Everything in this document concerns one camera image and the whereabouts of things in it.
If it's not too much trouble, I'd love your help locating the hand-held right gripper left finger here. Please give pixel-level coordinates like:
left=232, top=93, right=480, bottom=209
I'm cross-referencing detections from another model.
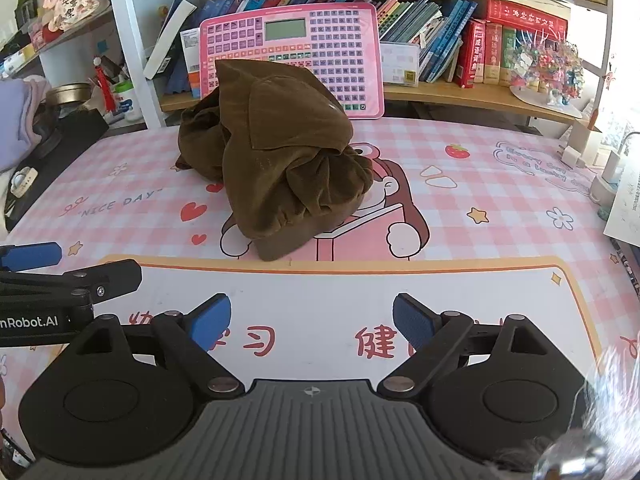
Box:
left=70, top=294, right=247, bottom=402

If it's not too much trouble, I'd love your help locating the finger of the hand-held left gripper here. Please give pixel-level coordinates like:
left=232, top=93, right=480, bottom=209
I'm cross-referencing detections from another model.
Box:
left=0, top=242, right=63, bottom=272
left=0, top=259, right=143, bottom=311

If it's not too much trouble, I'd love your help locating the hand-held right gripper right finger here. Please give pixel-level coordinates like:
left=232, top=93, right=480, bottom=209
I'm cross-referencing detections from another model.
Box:
left=376, top=292, right=556, bottom=402

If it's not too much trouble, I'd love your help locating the brown corduroy garment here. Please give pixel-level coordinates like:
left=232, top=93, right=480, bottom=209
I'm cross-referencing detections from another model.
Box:
left=174, top=59, right=375, bottom=262

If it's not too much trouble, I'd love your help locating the white smartwatch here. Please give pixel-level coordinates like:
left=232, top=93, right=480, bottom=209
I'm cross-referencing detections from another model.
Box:
left=10, top=166, right=38, bottom=198

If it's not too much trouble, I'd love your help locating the black pad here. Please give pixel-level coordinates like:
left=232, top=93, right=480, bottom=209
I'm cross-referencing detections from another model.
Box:
left=5, top=110, right=111, bottom=233

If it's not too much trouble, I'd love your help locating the lavender cloth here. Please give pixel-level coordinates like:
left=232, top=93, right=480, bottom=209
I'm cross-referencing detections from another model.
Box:
left=0, top=75, right=51, bottom=171

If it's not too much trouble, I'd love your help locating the pink cartoon desk mat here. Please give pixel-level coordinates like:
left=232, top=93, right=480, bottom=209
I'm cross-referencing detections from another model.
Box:
left=0, top=117, right=640, bottom=461

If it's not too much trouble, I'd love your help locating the gold round tin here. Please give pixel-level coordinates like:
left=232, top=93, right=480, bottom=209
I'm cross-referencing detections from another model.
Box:
left=46, top=82, right=93, bottom=107

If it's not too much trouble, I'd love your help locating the white plastic bottle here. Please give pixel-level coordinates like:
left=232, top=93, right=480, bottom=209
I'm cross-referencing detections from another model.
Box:
left=114, top=80, right=143, bottom=122

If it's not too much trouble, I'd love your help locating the red tassel charm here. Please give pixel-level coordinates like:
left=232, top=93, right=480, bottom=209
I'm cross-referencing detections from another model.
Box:
left=92, top=57, right=117, bottom=111

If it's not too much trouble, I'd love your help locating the dark blue book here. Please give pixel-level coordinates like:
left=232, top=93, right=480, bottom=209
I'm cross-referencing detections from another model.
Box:
left=166, top=66, right=195, bottom=96

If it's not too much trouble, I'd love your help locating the white fluffy cuff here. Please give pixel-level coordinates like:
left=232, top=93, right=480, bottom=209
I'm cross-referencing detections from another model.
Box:
left=575, top=330, right=640, bottom=480

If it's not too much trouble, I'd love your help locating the white charger plug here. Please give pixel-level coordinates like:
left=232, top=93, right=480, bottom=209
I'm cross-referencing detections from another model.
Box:
left=560, top=145, right=588, bottom=168

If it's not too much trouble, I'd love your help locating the white orange labelled book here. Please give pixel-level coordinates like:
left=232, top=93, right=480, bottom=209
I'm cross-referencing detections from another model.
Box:
left=180, top=27, right=203, bottom=98

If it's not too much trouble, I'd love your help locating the white paper sheet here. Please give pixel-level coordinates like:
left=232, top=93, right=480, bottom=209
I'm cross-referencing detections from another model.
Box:
left=603, top=157, right=640, bottom=248

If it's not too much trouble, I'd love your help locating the clear plastic card box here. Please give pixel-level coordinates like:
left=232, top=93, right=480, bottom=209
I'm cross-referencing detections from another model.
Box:
left=380, top=41, right=421, bottom=84

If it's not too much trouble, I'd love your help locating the thick red dictionary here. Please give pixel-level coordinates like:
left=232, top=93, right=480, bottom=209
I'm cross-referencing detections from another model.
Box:
left=454, top=19, right=487, bottom=89

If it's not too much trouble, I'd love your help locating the red dictionary with beige base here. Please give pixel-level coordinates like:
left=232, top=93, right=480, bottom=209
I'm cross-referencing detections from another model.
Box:
left=483, top=21, right=503, bottom=86

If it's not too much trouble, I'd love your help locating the pink learning keyboard toy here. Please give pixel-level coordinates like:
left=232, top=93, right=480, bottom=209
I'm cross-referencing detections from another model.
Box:
left=199, top=2, right=386, bottom=120

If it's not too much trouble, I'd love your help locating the green dictionary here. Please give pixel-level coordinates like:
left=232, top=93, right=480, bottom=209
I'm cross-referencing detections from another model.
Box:
left=499, top=25, right=518, bottom=87

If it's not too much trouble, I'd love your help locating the leaning stack of thin books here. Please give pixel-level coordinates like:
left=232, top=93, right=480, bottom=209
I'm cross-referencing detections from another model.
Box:
left=377, top=0, right=478, bottom=84

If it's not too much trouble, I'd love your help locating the flat-lying red book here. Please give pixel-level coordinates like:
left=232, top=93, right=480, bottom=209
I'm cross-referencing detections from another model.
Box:
left=487, top=0, right=569, bottom=36

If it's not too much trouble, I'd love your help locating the white metal shelf frame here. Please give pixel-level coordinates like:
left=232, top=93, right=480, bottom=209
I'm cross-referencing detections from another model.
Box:
left=102, top=0, right=170, bottom=130

